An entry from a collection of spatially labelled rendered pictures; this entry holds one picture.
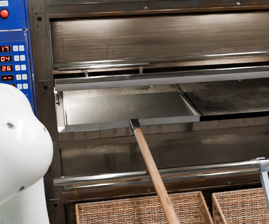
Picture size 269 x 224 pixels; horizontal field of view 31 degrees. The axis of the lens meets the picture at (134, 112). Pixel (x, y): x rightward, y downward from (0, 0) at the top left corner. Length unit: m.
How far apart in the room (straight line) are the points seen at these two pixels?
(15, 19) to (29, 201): 0.92
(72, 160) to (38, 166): 1.24
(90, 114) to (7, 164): 1.34
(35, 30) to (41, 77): 0.18
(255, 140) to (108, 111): 0.65
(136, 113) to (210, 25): 0.49
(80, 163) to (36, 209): 1.01
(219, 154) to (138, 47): 0.60
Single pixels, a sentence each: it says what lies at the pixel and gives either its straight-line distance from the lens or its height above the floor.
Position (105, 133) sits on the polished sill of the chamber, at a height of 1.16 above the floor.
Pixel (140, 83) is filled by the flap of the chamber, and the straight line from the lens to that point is 1.74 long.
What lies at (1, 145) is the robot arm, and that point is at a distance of 0.75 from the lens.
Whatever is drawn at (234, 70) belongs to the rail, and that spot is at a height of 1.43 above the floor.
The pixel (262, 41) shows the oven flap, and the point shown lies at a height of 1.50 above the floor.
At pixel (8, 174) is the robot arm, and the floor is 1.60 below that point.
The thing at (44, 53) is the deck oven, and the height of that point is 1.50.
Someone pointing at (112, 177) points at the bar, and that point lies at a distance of 1.61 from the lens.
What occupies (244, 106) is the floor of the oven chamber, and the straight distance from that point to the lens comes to 2.21.
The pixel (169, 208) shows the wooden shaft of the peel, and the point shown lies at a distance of 1.39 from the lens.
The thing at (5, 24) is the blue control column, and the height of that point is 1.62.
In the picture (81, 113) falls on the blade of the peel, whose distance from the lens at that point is 2.09.
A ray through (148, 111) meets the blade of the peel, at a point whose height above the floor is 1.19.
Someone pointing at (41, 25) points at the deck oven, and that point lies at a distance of 1.81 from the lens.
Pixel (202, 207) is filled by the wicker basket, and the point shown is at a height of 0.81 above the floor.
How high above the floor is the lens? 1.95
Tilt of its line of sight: 21 degrees down
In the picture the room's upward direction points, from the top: 1 degrees counter-clockwise
